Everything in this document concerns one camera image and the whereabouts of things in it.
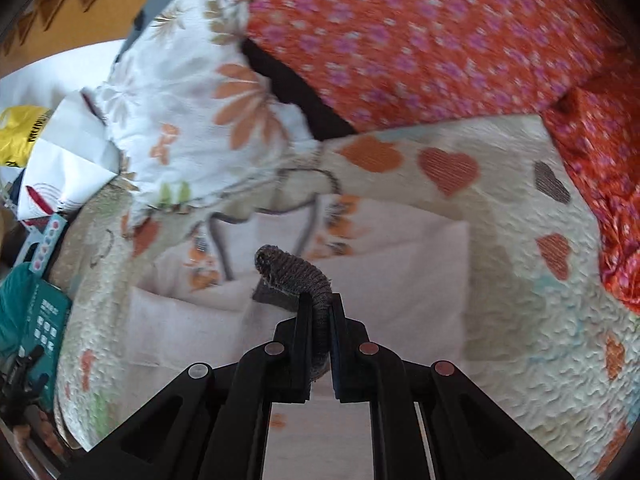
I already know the quilted patchwork bedspread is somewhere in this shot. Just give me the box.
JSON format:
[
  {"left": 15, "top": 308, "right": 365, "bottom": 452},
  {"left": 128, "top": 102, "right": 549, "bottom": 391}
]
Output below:
[{"left": 50, "top": 115, "right": 639, "bottom": 479}]

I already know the yellow plastic bag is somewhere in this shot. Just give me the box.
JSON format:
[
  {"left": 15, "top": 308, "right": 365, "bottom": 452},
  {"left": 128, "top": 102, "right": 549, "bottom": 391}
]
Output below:
[{"left": 0, "top": 105, "right": 53, "bottom": 168}]

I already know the red floral blanket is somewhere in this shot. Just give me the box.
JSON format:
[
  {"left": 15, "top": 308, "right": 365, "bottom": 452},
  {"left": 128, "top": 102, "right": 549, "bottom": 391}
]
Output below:
[{"left": 246, "top": 0, "right": 639, "bottom": 310}]

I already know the white floral pillow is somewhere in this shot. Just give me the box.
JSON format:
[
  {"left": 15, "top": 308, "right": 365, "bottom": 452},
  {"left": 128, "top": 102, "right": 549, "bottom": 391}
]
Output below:
[{"left": 94, "top": 0, "right": 318, "bottom": 228}]

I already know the light blue toy box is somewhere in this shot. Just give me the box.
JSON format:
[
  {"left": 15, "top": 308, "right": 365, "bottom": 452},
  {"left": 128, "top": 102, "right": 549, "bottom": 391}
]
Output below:
[{"left": 15, "top": 214, "right": 67, "bottom": 278}]

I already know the teal cardboard box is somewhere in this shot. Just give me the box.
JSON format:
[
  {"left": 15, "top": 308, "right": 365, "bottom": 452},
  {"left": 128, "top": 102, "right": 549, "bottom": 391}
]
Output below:
[{"left": 1, "top": 262, "right": 72, "bottom": 412}]

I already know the white paper bag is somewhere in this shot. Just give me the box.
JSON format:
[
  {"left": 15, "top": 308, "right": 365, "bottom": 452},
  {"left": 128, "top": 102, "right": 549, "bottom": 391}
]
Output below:
[{"left": 17, "top": 91, "right": 119, "bottom": 221}]

